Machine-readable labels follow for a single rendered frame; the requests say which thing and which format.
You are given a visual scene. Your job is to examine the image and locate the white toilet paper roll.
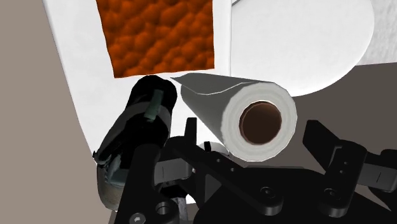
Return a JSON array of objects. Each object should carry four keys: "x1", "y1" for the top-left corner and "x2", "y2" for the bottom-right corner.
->
[{"x1": 169, "y1": 73, "x2": 298, "y2": 163}]

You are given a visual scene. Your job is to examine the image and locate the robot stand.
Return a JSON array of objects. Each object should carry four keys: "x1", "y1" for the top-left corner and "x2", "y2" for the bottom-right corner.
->
[{"x1": 95, "y1": 0, "x2": 216, "y2": 79}]

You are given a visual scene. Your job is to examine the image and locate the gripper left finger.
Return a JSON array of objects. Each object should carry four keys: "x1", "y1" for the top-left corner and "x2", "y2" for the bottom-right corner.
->
[{"x1": 113, "y1": 117, "x2": 284, "y2": 224}]

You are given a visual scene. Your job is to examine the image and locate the black bottle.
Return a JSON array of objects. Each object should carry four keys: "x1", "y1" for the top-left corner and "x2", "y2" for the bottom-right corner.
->
[{"x1": 93, "y1": 74, "x2": 178, "y2": 212}]

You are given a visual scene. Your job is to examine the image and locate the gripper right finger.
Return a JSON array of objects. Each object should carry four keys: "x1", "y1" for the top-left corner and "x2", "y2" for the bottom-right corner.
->
[{"x1": 302, "y1": 119, "x2": 397, "y2": 218}]

